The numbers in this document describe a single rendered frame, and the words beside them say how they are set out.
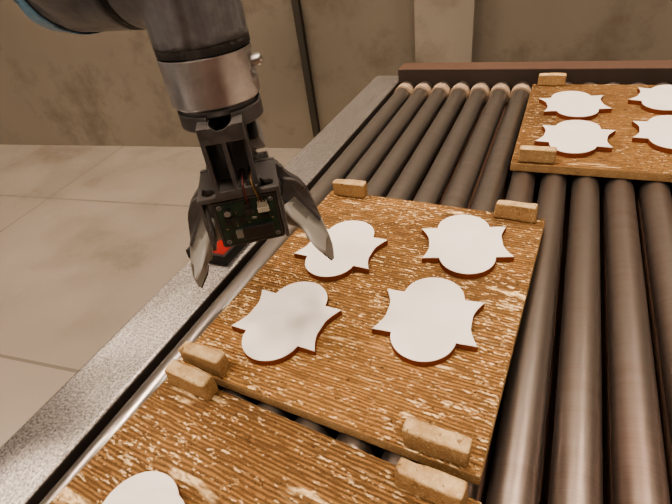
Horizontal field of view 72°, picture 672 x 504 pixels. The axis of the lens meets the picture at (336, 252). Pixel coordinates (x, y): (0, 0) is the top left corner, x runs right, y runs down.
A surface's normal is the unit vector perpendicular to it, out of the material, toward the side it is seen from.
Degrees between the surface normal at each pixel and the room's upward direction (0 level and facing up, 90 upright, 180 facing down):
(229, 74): 89
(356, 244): 0
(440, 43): 90
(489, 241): 0
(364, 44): 90
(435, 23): 90
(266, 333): 0
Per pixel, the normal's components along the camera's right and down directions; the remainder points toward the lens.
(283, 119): -0.29, 0.61
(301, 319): -0.13, -0.79
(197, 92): -0.04, 0.60
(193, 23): 0.21, 0.56
